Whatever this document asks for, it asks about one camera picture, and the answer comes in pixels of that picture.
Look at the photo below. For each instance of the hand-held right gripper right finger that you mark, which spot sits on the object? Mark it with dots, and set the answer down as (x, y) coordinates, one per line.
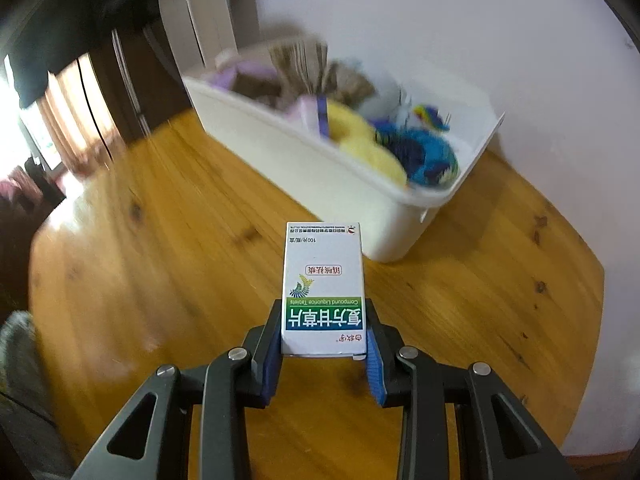
(374, 375)

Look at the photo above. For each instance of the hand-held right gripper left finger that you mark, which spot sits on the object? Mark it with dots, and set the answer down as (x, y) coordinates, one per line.
(271, 375)

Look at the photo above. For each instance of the white green medicine box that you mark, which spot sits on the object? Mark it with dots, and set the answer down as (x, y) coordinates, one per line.
(324, 270)

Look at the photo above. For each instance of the white plastic bin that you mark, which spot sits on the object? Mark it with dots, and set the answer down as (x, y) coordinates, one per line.
(320, 180)

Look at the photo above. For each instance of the yellow plush toy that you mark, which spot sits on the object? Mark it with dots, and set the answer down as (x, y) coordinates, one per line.
(365, 145)

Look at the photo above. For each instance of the pink packet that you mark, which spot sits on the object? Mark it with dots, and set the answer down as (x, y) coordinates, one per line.
(305, 112)

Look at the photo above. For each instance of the purple plush toy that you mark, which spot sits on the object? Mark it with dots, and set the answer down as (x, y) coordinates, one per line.
(240, 72)

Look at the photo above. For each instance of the grey fuzzy rug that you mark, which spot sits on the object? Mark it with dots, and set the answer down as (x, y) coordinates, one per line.
(17, 350)

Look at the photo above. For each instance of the dark wooden cabinet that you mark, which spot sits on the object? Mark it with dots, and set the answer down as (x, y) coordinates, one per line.
(130, 90)

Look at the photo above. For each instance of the black puffer jacket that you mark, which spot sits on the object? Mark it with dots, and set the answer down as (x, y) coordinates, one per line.
(60, 20)

